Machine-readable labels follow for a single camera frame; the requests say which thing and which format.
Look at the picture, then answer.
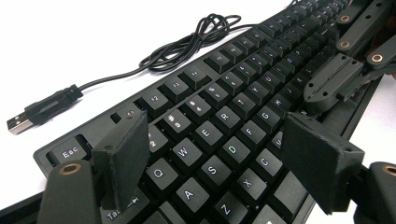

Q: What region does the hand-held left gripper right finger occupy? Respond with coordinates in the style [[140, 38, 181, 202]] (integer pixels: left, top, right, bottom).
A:
[[280, 111, 366, 217]]

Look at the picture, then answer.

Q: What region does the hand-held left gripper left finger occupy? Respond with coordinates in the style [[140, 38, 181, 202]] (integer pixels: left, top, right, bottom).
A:
[[91, 109, 151, 213]]

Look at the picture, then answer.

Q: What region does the black computer keyboard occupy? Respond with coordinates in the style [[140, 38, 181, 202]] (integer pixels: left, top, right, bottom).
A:
[[32, 0, 386, 224]]

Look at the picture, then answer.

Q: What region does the white board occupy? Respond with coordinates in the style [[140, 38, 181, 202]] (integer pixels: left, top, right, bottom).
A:
[[0, 0, 396, 224]]

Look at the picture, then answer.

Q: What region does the black keyboard cable with plug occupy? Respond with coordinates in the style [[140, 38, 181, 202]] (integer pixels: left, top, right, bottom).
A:
[[6, 13, 260, 136]]

